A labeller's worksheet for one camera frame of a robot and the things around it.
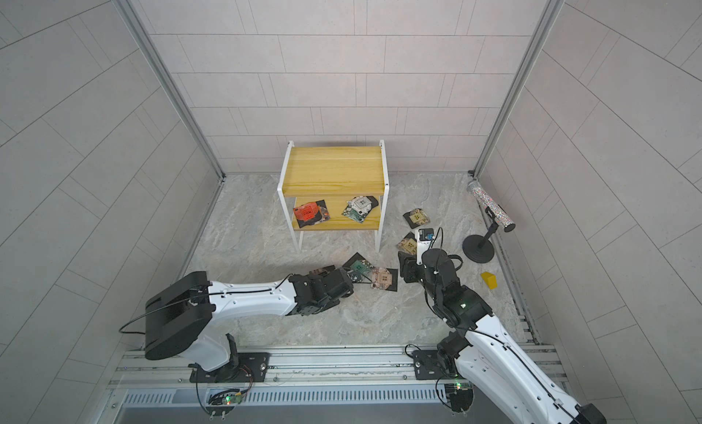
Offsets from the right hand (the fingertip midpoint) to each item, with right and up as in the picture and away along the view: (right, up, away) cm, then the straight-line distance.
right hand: (405, 252), depth 77 cm
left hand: (-21, -12, +9) cm, 26 cm away
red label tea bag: (-29, +11, +7) cm, 31 cm away
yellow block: (+28, -10, +8) cm, 31 cm away
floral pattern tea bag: (+8, +8, +25) cm, 27 cm away
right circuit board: (+12, -34, -10) cm, 37 cm away
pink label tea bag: (-6, -10, +9) cm, 15 cm away
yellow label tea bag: (+3, -1, +17) cm, 17 cm away
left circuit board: (-46, -34, -12) cm, 59 cm away
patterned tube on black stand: (+28, -2, +15) cm, 32 cm away
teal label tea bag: (-14, -8, +12) cm, 20 cm away
